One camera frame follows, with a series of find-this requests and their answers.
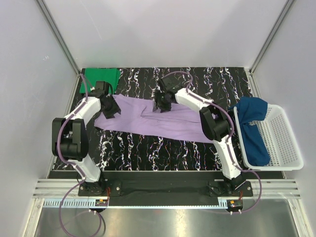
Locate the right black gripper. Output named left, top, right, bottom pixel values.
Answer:
left=153, top=90, right=172, bottom=113

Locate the purple t shirt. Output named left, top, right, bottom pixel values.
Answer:
left=94, top=94, right=212, bottom=143

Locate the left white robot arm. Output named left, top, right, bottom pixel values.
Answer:
left=52, top=81, right=121, bottom=196

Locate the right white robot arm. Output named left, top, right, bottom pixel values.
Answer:
left=153, top=72, right=245, bottom=196

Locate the folded green t shirt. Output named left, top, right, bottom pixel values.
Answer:
left=81, top=68, right=120, bottom=94

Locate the dark blue t shirt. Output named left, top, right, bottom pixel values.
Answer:
left=229, top=97, right=270, bottom=166

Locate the white plastic basket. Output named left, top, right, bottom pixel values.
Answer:
left=234, top=104, right=304, bottom=171

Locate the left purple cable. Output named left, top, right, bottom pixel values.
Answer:
left=55, top=73, right=107, bottom=237

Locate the purple cable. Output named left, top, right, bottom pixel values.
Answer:
left=55, top=73, right=107, bottom=237
left=165, top=71, right=263, bottom=215

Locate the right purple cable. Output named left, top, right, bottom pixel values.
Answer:
left=165, top=71, right=263, bottom=215

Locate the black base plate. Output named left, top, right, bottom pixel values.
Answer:
left=78, top=170, right=254, bottom=207

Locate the aluminium rail frame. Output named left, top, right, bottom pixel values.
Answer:
left=23, top=170, right=316, bottom=237

